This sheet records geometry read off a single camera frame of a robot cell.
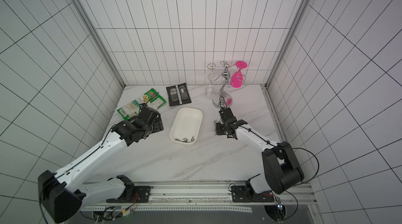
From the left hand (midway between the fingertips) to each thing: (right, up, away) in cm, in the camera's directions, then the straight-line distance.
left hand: (152, 127), depth 79 cm
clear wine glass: (+31, +20, +14) cm, 39 cm away
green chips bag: (-12, +15, +32) cm, 37 cm away
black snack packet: (+8, +17, +32) cm, 37 cm away
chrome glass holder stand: (+40, +14, +30) cm, 52 cm away
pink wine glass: (+48, +28, +18) cm, 58 cm away
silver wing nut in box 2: (+20, -9, +11) cm, 25 cm away
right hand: (+33, -2, +11) cm, 35 cm away
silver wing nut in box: (+11, -9, +11) cm, 18 cm away
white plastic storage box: (+16, -3, +16) cm, 23 cm away
